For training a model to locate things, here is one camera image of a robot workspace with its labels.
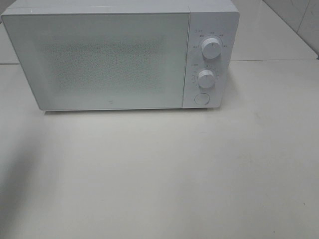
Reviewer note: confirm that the round white door button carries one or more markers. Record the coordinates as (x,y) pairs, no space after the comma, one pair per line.
(202,99)

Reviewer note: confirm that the white microwave knob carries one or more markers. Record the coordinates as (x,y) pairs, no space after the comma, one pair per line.
(206,79)
(211,47)

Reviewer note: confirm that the white microwave door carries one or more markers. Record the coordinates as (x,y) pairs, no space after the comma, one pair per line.
(100,61)

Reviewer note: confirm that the white microwave oven body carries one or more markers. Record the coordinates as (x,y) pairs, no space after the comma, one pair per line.
(206,18)

